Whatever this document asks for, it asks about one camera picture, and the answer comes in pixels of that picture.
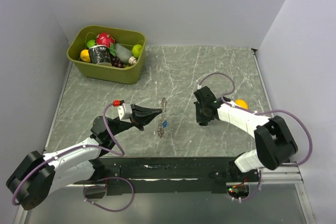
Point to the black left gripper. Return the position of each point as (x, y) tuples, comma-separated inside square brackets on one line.
[(143, 116)]

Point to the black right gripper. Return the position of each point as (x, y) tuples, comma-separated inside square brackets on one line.
[(199, 119)]

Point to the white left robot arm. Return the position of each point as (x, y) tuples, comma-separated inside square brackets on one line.
[(39, 175)]

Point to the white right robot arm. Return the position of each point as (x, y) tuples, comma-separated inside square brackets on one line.
[(273, 139)]

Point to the yellow lemon on table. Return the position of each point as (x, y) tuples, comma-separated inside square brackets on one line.
[(241, 103)]

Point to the dark purple grapes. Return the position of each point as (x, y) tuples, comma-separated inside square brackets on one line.
[(116, 62)]

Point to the grey plastic bottle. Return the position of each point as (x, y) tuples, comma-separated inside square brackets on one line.
[(124, 54)]

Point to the green apple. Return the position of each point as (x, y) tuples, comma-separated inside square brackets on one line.
[(136, 50)]

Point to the black instant noodle cup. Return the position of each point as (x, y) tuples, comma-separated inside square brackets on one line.
[(100, 55)]

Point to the yellow lemon in bin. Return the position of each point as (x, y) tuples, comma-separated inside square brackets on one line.
[(84, 56)]

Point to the red dragon fruit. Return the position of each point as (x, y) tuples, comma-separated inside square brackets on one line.
[(105, 39)]

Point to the green lime in bin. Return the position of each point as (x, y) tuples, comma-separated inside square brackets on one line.
[(91, 43)]

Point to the olive green plastic bin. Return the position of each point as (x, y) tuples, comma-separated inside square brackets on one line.
[(127, 38)]

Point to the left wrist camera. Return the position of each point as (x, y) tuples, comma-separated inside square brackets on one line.
[(124, 109)]

